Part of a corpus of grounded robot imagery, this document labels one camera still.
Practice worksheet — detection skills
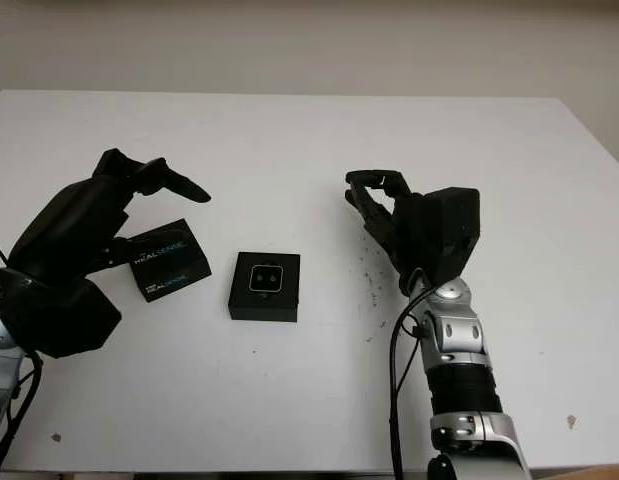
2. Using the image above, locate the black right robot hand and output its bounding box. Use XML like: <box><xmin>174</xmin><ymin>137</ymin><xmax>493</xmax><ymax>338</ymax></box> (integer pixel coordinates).
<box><xmin>343</xmin><ymin>168</ymin><xmax>443</xmax><ymax>297</ymax></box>

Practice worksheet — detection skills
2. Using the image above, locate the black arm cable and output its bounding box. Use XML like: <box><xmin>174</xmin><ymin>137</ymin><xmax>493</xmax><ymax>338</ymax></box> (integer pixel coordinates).
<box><xmin>0</xmin><ymin>239</ymin><xmax>45</xmax><ymax>456</ymax></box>
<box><xmin>387</xmin><ymin>269</ymin><xmax>431</xmax><ymax>480</ymax></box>

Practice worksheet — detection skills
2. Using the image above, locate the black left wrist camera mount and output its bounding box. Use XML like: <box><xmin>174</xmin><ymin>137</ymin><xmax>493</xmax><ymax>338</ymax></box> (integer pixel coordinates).
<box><xmin>0</xmin><ymin>269</ymin><xmax>123</xmax><ymax>360</ymax></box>

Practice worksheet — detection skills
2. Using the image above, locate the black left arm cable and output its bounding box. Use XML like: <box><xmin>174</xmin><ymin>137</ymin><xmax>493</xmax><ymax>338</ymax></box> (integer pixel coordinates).
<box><xmin>0</xmin><ymin>239</ymin><xmax>45</xmax><ymax>456</ymax></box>

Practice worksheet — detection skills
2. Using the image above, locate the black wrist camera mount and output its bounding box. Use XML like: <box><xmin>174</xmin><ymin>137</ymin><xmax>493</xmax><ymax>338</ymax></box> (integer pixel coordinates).
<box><xmin>0</xmin><ymin>269</ymin><xmax>123</xmax><ymax>360</ymax></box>
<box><xmin>416</xmin><ymin>186</ymin><xmax>483</xmax><ymax>282</ymax></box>

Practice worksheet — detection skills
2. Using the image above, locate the black open camera box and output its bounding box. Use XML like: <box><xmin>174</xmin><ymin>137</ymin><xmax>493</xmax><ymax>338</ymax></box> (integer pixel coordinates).
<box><xmin>227</xmin><ymin>251</ymin><xmax>302</xmax><ymax>324</ymax></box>

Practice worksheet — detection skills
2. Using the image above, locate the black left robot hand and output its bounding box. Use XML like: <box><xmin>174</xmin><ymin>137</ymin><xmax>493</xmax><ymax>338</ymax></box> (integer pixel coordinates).
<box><xmin>7</xmin><ymin>148</ymin><xmax>213</xmax><ymax>290</ymax></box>

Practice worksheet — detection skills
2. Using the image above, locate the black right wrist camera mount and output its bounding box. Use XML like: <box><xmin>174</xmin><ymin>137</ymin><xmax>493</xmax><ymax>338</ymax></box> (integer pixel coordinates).
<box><xmin>416</xmin><ymin>186</ymin><xmax>483</xmax><ymax>282</ymax></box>

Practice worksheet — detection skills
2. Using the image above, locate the black RealSense box lid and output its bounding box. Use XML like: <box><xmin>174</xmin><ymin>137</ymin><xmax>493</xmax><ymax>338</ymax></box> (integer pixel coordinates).
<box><xmin>128</xmin><ymin>217</ymin><xmax>213</xmax><ymax>304</ymax></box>

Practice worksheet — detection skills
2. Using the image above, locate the small silver depth camera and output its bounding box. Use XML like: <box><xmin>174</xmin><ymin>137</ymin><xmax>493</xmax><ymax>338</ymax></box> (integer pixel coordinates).
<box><xmin>248</xmin><ymin>263</ymin><xmax>285</xmax><ymax>294</ymax></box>

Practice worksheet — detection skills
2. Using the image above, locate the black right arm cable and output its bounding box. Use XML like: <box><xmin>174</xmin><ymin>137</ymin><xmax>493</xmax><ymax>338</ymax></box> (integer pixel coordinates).
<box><xmin>387</xmin><ymin>269</ymin><xmax>431</xmax><ymax>480</ymax></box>

